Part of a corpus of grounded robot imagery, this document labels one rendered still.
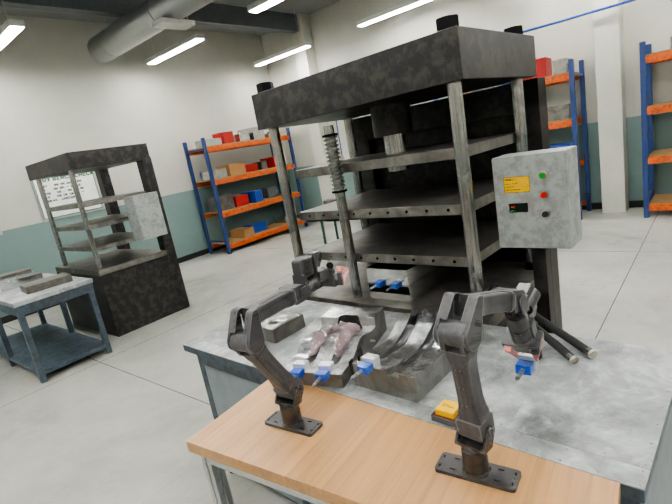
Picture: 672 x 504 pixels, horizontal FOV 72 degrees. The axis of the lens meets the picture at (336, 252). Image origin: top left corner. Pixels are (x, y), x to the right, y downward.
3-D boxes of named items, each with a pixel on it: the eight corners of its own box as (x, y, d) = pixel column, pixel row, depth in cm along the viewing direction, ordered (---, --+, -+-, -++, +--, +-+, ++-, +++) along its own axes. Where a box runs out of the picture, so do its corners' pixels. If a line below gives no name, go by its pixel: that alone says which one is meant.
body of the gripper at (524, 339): (507, 330, 136) (503, 313, 132) (544, 334, 130) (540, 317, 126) (502, 347, 132) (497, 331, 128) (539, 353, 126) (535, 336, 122)
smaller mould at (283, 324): (275, 343, 215) (272, 329, 214) (256, 338, 225) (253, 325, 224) (305, 326, 229) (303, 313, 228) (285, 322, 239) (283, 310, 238)
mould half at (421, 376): (417, 403, 148) (412, 365, 145) (356, 385, 165) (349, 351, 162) (484, 338, 183) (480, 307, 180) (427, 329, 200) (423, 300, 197)
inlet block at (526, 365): (526, 389, 126) (526, 371, 125) (508, 385, 129) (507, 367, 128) (539, 369, 136) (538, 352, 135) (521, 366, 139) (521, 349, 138)
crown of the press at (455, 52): (472, 170, 188) (455, 10, 175) (270, 191, 276) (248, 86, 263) (542, 146, 247) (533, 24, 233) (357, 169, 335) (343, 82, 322)
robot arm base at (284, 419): (272, 392, 156) (258, 403, 150) (319, 402, 144) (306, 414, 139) (277, 412, 157) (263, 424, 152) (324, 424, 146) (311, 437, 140)
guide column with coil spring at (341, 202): (368, 352, 268) (328, 125, 239) (360, 350, 272) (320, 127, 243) (373, 348, 272) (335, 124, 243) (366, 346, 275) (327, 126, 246)
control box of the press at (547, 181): (584, 477, 208) (563, 150, 176) (517, 455, 229) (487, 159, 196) (596, 448, 224) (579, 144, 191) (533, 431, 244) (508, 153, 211)
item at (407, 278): (411, 302, 241) (406, 270, 237) (370, 297, 259) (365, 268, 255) (456, 272, 276) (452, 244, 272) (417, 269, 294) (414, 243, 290)
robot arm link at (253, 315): (288, 280, 155) (220, 314, 131) (308, 281, 150) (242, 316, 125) (294, 314, 157) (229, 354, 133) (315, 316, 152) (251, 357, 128)
